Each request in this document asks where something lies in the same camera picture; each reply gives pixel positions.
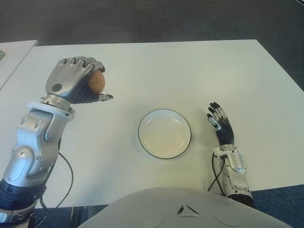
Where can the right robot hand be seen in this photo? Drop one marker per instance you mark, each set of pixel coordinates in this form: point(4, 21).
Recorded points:
point(225, 133)

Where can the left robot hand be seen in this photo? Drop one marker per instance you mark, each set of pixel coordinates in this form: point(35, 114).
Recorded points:
point(69, 76)

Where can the red yellow apple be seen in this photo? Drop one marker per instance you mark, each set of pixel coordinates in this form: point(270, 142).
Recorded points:
point(98, 82)

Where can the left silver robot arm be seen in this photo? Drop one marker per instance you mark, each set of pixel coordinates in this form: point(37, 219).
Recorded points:
point(35, 133)

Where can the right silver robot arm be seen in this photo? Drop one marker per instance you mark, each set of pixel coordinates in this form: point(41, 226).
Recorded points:
point(235, 164)

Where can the white plate black rim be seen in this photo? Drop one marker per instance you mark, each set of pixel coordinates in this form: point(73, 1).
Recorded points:
point(164, 134)

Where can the white side table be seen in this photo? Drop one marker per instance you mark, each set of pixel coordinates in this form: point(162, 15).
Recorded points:
point(14, 59)

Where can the green item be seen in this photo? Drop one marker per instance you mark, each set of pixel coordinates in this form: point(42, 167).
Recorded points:
point(2, 55)

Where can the grey robot torso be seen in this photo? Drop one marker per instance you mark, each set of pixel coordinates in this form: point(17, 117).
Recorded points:
point(166, 209)

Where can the grey metal table leg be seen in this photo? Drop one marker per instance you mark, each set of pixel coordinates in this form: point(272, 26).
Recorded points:
point(79, 216)

